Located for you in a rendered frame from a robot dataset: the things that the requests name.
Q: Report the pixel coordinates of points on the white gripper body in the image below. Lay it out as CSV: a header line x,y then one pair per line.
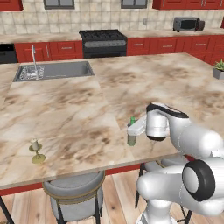
x,y
137,127

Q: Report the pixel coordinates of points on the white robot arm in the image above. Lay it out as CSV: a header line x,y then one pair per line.
x,y
192,140

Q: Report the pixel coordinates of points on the green beer bottle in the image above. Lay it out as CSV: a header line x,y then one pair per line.
x,y
131,141

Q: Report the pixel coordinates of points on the white candle on gold holder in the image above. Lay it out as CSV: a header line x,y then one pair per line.
x,y
35,144

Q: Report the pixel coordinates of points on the grey cushioned stool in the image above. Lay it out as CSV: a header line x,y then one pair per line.
x,y
74,189
151,166

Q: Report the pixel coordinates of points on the black stove with oven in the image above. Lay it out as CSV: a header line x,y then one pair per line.
x,y
102,43

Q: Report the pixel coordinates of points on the red base cupboard run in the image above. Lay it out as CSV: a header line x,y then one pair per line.
x,y
180,46
58,50

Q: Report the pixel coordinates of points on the grey steel sink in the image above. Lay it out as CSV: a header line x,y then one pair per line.
x,y
62,71

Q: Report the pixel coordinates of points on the green plant in grey pot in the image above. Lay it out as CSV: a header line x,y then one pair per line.
x,y
219,70

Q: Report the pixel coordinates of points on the silver toaster oven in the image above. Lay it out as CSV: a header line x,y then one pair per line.
x,y
186,24

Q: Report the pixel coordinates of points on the silver sink tap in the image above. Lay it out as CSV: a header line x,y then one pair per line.
x,y
34,59

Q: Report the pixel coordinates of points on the grey framed window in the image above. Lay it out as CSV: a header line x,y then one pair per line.
x,y
134,3
59,3

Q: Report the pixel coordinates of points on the black dishwasher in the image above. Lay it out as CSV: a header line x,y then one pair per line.
x,y
8,54

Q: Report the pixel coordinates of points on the black stool leg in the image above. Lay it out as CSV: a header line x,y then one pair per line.
x,y
5,210

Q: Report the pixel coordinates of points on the red wall cupboard run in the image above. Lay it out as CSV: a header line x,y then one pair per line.
x,y
189,3

